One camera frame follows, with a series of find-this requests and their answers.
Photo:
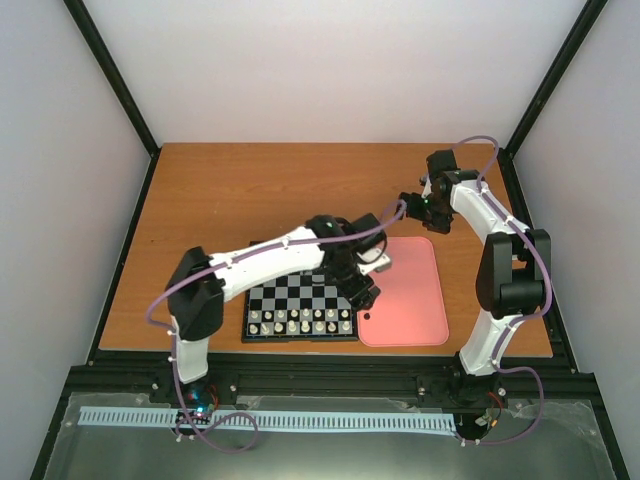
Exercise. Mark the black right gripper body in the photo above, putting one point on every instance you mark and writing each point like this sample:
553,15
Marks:
432,214

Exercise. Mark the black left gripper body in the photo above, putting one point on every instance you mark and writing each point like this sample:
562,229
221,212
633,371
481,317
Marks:
358,295

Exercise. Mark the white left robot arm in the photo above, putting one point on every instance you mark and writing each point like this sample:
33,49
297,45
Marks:
202,284

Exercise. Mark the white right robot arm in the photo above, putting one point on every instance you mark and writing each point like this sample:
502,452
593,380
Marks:
513,281

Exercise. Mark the white back rank pieces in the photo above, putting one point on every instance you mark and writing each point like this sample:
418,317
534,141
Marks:
317,328

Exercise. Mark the black white chessboard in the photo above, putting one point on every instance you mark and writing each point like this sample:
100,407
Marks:
293,299

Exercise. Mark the pink plastic tray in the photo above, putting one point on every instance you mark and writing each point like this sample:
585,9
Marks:
410,310

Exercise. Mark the white pawn row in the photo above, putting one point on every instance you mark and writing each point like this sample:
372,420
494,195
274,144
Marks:
329,315

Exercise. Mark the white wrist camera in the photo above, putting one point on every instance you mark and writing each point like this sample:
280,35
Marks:
374,261

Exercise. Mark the light blue cable duct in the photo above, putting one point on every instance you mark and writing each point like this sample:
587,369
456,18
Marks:
272,421

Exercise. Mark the black right frame post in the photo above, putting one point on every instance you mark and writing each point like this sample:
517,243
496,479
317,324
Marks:
585,21

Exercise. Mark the black frame post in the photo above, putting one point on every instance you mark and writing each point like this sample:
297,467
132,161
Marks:
87,27
585,21

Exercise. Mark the black aluminium base frame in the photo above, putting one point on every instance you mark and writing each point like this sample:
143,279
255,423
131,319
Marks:
324,375

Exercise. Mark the black left frame post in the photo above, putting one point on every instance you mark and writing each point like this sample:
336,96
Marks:
87,27

